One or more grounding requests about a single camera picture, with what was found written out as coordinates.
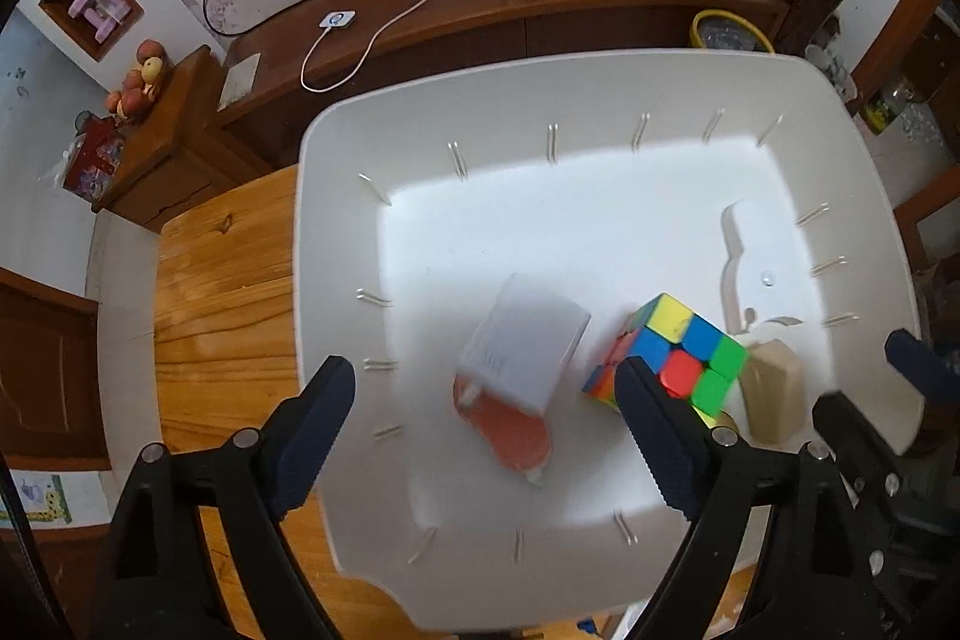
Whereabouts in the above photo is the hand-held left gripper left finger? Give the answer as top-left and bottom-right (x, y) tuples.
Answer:
(90, 353), (357, 640)

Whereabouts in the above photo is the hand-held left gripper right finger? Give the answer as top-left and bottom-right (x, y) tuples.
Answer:
(613, 355), (871, 640)

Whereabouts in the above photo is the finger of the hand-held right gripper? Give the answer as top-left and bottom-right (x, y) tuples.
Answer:
(885, 329), (960, 416)
(814, 391), (960, 581)

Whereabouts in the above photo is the beige wedge block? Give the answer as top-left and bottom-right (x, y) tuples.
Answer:
(739, 340), (807, 447)

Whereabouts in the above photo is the colourful puzzle cube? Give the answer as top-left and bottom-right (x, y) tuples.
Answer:
(581, 293), (751, 431)

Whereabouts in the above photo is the clear box with pink inside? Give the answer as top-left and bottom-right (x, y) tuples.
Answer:
(450, 377), (556, 485)

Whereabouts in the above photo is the white plastic holder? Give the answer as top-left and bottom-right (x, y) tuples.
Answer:
(720, 201), (811, 341)

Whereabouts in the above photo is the white plastic storage bin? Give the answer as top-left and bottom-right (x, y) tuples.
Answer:
(289, 47), (931, 637)

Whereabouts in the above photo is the glass jar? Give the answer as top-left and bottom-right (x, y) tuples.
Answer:
(859, 81), (920, 135)

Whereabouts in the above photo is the brown wooden door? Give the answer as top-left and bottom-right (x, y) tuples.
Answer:
(0, 265), (113, 472)

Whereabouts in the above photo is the small wooden cabinet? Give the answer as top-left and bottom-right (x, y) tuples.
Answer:
(91, 44), (271, 236)

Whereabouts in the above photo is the white paper pad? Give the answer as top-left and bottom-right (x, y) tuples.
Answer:
(216, 53), (263, 112)

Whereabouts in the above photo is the yellow-rimmed trash bin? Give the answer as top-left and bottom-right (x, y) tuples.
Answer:
(690, 8), (775, 55)

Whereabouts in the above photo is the pile of peaches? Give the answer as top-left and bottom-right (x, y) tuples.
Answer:
(105, 38), (170, 122)

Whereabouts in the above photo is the long wooden television cabinet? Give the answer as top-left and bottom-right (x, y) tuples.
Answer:
(217, 0), (792, 169)

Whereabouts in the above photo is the colourful wall sticker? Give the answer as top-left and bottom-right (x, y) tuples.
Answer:
(11, 471), (76, 527)

